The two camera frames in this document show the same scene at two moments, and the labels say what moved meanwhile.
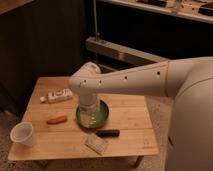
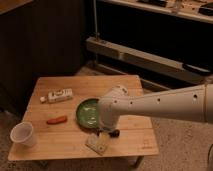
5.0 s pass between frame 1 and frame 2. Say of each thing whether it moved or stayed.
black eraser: stayed
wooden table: stayed
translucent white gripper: moved
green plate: stayed
